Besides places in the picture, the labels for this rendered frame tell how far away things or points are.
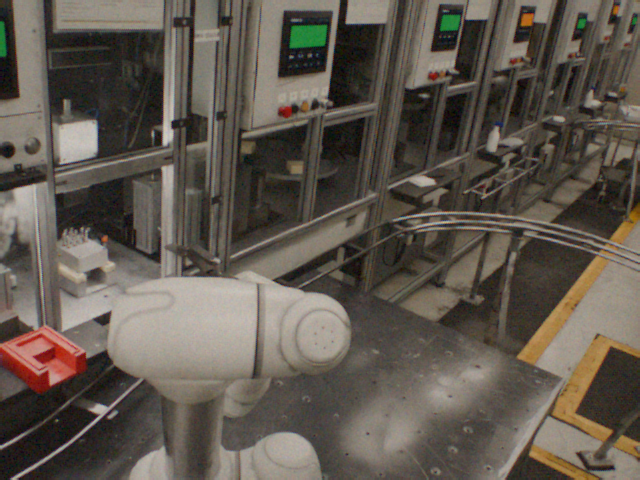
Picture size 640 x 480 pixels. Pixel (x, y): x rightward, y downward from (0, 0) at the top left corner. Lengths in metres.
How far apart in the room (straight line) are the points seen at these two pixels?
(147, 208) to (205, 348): 1.28
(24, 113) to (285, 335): 0.89
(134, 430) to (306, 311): 1.07
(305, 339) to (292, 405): 1.11
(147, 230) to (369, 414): 0.90
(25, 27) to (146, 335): 0.83
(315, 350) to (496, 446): 1.19
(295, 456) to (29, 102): 0.93
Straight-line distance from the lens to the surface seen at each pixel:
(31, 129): 1.52
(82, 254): 1.90
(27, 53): 1.49
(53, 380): 1.60
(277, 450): 1.35
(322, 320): 0.80
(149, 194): 2.04
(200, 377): 0.85
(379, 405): 1.95
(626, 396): 3.66
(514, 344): 3.75
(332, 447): 1.78
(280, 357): 0.83
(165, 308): 0.82
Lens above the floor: 1.88
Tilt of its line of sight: 25 degrees down
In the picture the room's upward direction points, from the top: 8 degrees clockwise
